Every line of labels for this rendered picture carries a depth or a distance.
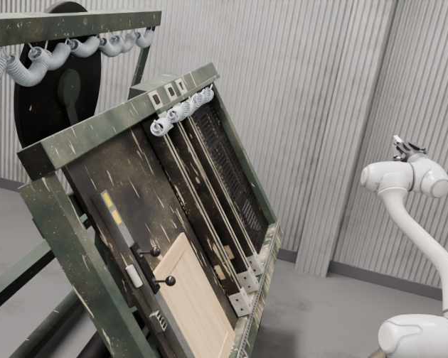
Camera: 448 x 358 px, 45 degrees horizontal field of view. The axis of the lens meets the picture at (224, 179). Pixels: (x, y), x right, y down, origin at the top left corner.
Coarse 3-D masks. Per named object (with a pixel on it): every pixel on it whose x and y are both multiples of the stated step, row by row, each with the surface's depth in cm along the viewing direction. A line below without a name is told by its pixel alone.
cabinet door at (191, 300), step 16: (176, 240) 234; (176, 256) 227; (192, 256) 241; (160, 272) 209; (176, 272) 222; (192, 272) 236; (160, 288) 205; (176, 288) 217; (192, 288) 230; (208, 288) 244; (176, 304) 212; (192, 304) 225; (208, 304) 239; (176, 320) 207; (192, 320) 219; (208, 320) 233; (224, 320) 247; (192, 336) 215; (208, 336) 228; (224, 336) 242; (208, 352) 222; (224, 352) 235
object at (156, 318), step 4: (152, 312) 197; (156, 312) 195; (160, 312) 196; (152, 316) 193; (156, 316) 193; (160, 316) 197; (152, 320) 194; (156, 320) 193; (160, 320) 195; (164, 320) 197; (156, 324) 194; (160, 324) 193; (164, 324) 197; (156, 328) 194; (160, 328) 194; (164, 328) 195
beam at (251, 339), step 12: (264, 240) 356; (276, 240) 364; (264, 252) 335; (276, 252) 353; (264, 264) 321; (264, 288) 305; (252, 300) 281; (264, 300) 298; (240, 324) 261; (252, 324) 269; (240, 336) 251; (252, 336) 264; (252, 348) 258
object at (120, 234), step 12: (96, 204) 188; (108, 216) 189; (120, 216) 193; (108, 228) 190; (120, 228) 190; (120, 240) 191; (132, 240) 195; (132, 264) 193; (144, 276) 193; (144, 288) 195; (156, 300) 195; (168, 312) 199; (168, 324) 198; (168, 336) 199; (180, 336) 201; (180, 348) 200
